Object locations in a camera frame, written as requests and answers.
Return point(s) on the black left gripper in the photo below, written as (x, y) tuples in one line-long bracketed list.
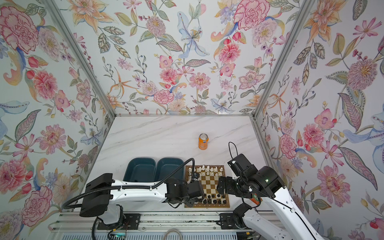
[(192, 203)]

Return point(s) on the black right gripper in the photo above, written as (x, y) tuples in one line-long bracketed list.
[(227, 189)]

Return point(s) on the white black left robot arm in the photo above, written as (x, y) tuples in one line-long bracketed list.
[(107, 198)]

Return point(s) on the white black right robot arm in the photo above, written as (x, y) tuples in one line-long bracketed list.
[(271, 190)]

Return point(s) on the wooden chess board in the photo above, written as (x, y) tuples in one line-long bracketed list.
[(209, 178)]

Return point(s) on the green snack packet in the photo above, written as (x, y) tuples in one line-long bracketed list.
[(256, 199)]

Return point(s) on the left teal plastic tray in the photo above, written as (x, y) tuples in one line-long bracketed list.
[(140, 170)]

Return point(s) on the orange soda can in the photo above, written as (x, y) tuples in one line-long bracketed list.
[(203, 141)]

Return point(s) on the aluminium mounting rail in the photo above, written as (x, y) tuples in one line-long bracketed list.
[(144, 222)]

